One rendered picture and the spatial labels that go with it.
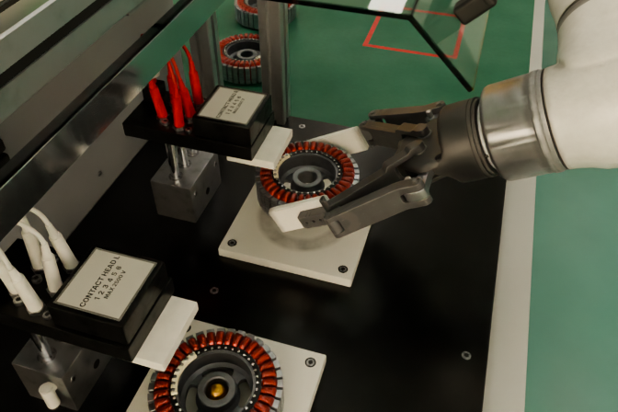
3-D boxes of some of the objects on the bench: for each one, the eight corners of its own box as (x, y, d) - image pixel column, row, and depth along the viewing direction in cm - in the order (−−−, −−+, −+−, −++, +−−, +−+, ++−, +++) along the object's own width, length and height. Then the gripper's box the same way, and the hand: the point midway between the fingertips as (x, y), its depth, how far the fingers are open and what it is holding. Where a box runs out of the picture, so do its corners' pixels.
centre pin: (234, 397, 54) (232, 381, 52) (225, 417, 52) (223, 402, 50) (213, 392, 54) (211, 375, 52) (204, 411, 53) (200, 395, 51)
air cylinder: (222, 182, 76) (218, 148, 73) (196, 223, 71) (190, 188, 67) (185, 175, 78) (178, 140, 74) (157, 214, 72) (149, 179, 69)
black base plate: (505, 168, 82) (509, 154, 80) (432, 838, 36) (438, 836, 35) (186, 108, 92) (184, 96, 91) (-183, 569, 47) (-200, 559, 45)
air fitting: (64, 401, 53) (55, 383, 51) (57, 413, 52) (47, 395, 50) (53, 397, 53) (44, 379, 51) (45, 409, 53) (35, 392, 51)
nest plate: (381, 194, 75) (382, 187, 74) (350, 287, 64) (350, 280, 63) (266, 170, 78) (265, 163, 77) (218, 255, 67) (217, 247, 67)
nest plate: (326, 361, 58) (326, 354, 57) (272, 527, 47) (271, 521, 46) (181, 322, 61) (179, 314, 60) (99, 468, 50) (97, 462, 49)
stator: (235, 33, 109) (234, 14, 107) (234, 5, 118) (234, -14, 115) (298, 30, 110) (298, 11, 108) (292, 3, 118) (292, -16, 116)
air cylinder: (122, 341, 59) (110, 306, 56) (78, 411, 54) (62, 378, 50) (76, 328, 60) (62, 293, 57) (29, 395, 55) (9, 361, 51)
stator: (301, 368, 56) (301, 344, 53) (255, 489, 48) (252, 468, 45) (190, 335, 58) (185, 311, 56) (129, 444, 50) (120, 423, 48)
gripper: (493, 256, 49) (274, 286, 61) (515, 98, 65) (339, 147, 77) (458, 186, 45) (234, 233, 58) (490, 39, 62) (311, 99, 74)
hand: (309, 180), depth 66 cm, fingers closed on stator, 11 cm apart
